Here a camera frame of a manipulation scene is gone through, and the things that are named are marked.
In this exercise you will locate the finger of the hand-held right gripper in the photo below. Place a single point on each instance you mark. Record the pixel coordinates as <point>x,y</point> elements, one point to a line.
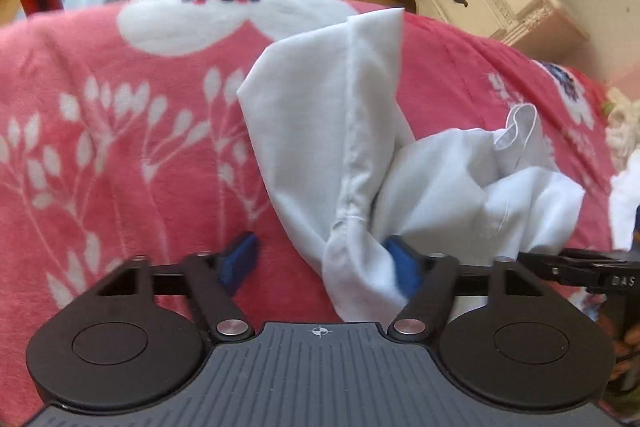
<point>560,267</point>

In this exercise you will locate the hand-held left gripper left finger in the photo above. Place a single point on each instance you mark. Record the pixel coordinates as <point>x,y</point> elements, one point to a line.
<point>241,263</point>

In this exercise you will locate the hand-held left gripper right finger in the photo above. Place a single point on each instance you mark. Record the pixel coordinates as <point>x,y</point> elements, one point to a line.
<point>406,272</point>

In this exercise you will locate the white shirt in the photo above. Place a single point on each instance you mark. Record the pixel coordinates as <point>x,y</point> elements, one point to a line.
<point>325,107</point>

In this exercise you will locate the person's right hand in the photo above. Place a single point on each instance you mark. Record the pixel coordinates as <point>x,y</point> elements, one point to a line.
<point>627,354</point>

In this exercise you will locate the cream knitted cloth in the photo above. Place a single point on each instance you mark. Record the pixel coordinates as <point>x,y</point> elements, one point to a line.
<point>622,127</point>

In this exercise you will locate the pink floral blanket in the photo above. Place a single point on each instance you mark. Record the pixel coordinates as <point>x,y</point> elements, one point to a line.
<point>100,57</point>

